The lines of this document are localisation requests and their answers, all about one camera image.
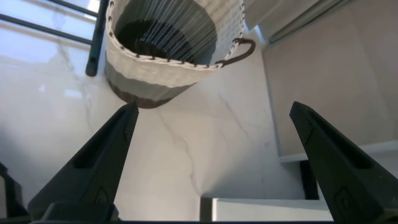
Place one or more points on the black clothes rack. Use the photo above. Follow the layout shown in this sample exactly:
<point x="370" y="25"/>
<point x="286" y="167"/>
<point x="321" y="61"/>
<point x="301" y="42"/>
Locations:
<point x="96" y="40"/>

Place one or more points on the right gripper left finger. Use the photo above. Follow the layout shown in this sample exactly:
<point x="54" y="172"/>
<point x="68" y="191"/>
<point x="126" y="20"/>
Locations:
<point x="93" y="171"/>

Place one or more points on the beige curtain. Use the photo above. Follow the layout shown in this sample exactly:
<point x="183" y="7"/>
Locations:
<point x="264" y="12"/>

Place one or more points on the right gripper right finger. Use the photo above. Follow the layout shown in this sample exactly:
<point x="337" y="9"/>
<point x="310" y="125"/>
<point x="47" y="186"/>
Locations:
<point x="342" y="168"/>

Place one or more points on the white laundry basket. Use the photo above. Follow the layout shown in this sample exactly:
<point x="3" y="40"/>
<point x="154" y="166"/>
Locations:
<point x="149" y="71"/>

